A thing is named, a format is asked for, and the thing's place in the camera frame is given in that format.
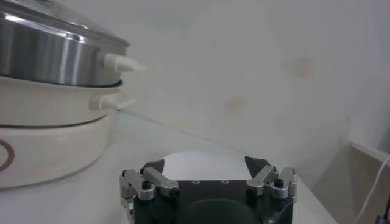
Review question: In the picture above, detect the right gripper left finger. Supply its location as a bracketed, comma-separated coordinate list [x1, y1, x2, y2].
[119, 158, 180, 217]

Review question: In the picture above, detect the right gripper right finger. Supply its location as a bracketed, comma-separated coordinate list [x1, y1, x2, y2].
[244, 155, 299, 201]

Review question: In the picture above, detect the stainless steel steamer basket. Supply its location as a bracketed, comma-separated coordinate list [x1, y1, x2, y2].
[0, 12, 147, 88]

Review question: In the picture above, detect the white round plate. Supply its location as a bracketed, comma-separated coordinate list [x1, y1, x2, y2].
[161, 150, 254, 181]

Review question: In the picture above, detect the cream electric cooker base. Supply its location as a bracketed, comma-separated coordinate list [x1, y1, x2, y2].
[0, 75, 138, 190]

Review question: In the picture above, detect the white thin cable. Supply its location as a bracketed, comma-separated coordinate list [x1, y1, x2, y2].
[353, 155, 390, 224]

